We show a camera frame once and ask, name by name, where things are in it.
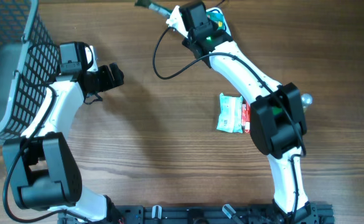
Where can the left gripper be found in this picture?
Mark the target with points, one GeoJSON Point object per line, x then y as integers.
{"type": "Point", "coordinates": [107, 81]}

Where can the green 3M package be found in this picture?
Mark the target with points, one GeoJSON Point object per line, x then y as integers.
{"type": "Point", "coordinates": [156, 7]}

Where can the teal snack packet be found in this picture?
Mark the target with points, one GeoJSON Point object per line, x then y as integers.
{"type": "Point", "coordinates": [230, 116]}

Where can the red stick sachet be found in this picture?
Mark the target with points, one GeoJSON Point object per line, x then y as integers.
{"type": "Point", "coordinates": [245, 118]}

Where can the yellow dish soap bottle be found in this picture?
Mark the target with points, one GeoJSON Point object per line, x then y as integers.
{"type": "Point", "coordinates": [307, 100]}

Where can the green lidded jar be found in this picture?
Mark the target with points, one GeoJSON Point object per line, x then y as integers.
{"type": "Point", "coordinates": [276, 110]}

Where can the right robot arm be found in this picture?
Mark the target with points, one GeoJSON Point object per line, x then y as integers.
{"type": "Point", "coordinates": [277, 121]}

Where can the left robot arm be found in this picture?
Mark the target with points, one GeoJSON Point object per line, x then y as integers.
{"type": "Point", "coordinates": [43, 178]}

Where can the white barcode scanner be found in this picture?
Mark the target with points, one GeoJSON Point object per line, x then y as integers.
{"type": "Point", "coordinates": [226, 21]}

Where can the grey plastic mesh basket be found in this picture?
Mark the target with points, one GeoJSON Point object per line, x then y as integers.
{"type": "Point", "coordinates": [28, 57]}

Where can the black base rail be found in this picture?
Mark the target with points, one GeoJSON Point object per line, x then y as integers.
{"type": "Point", "coordinates": [266, 213]}

